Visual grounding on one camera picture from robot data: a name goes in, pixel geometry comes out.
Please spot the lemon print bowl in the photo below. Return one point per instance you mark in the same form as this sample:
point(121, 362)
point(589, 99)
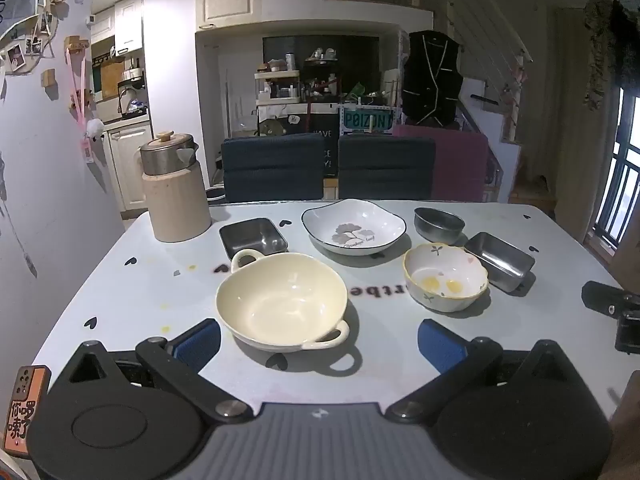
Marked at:
point(445, 270)

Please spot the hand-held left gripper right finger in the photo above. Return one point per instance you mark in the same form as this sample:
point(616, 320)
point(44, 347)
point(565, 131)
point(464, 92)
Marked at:
point(440, 347)

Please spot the person's right forearm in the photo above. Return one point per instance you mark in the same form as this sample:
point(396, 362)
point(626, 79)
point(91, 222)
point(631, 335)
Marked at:
point(625, 440)

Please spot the dried plant bunch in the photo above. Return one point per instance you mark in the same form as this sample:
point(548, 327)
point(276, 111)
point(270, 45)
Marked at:
point(600, 50)

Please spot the dark blue chair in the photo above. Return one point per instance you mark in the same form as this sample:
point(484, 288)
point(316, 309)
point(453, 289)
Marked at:
point(385, 170)
point(272, 170)

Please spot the wooden wall block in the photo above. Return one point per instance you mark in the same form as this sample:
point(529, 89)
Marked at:
point(76, 44)
point(48, 80)

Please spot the wall photo display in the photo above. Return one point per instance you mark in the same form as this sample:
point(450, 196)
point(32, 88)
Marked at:
point(20, 55)

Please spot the round steel bowl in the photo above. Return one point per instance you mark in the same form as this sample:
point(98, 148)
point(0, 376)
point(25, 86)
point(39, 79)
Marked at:
point(437, 227)

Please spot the square steel dish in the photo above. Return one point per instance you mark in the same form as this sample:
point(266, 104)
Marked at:
point(252, 237)

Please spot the dark plush toy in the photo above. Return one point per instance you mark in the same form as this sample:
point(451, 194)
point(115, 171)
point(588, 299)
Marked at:
point(270, 127)

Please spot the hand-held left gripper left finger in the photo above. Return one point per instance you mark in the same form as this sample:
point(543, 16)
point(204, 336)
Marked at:
point(197, 347)

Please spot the white leaf print plate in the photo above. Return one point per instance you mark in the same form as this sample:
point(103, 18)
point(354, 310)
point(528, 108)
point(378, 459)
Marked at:
point(350, 220)

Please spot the maroon chair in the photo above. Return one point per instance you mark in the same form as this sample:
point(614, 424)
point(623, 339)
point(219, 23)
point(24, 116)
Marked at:
point(460, 165)

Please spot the rectangular steel dish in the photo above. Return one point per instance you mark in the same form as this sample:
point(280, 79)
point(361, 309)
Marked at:
point(500, 257)

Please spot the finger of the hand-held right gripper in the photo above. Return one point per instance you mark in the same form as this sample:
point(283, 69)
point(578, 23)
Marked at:
point(600, 297)

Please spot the black vest with white trim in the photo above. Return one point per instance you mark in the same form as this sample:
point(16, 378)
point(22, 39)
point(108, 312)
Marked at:
point(430, 80)

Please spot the white fluffy pompom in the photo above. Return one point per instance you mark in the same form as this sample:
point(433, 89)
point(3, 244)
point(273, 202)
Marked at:
point(95, 127)

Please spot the black letter signboard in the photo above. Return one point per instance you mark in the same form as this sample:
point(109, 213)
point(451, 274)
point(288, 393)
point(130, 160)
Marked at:
point(330, 160)

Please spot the orange printed card case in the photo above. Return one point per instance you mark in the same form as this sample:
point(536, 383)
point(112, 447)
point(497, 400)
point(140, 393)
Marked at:
point(22, 410)

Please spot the white storage rack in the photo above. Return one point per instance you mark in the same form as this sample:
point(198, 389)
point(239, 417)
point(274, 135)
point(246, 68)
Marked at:
point(280, 102)

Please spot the beige thermos jug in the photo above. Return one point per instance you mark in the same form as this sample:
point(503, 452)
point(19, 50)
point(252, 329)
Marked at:
point(175, 200)

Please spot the white kitchen base cabinet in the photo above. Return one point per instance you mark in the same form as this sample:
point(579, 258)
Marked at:
point(132, 170)

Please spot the black window railing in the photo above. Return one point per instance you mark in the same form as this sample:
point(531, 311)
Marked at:
point(607, 195)

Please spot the white kitchen wall cabinet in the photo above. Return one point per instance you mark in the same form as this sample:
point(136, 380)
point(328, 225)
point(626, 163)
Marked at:
point(129, 25)

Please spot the teal letter sign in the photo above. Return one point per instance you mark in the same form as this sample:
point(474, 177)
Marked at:
point(367, 121)

